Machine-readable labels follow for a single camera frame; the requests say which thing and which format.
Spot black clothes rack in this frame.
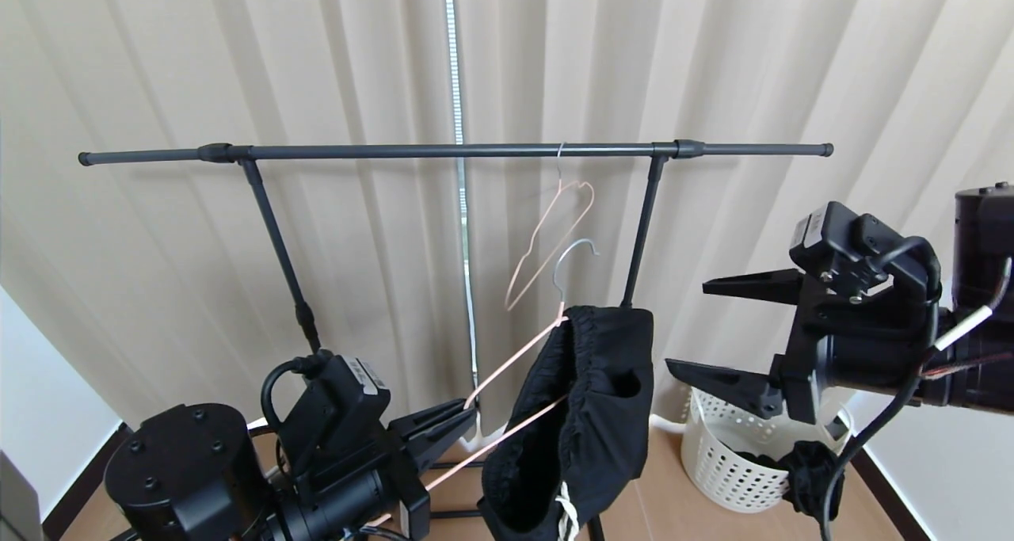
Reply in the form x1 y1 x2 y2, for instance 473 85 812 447
77 139 835 541

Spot black garment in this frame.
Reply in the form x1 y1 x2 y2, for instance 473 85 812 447
741 440 847 524

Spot black cable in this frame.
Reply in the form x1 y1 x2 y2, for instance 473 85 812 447
261 351 327 435
820 236 943 541

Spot white laundry basket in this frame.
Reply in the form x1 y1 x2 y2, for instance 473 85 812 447
680 387 855 514

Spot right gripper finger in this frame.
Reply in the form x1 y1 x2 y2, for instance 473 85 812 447
665 359 785 421
703 269 805 306

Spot pink clothes hanger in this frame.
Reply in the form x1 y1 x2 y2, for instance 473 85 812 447
366 238 599 528
505 141 595 312

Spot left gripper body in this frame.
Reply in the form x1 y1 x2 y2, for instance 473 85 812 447
265 430 434 541

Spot beige curtain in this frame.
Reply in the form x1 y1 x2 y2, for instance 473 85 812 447
0 0 1014 439

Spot black shorts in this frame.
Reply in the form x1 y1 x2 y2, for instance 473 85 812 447
478 305 656 541

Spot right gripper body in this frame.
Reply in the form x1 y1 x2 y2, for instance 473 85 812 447
772 274 951 425

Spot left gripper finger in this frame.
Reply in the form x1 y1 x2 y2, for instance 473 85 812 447
388 398 470 444
410 409 478 471

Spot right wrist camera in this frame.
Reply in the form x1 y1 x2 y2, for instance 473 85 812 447
790 202 943 308

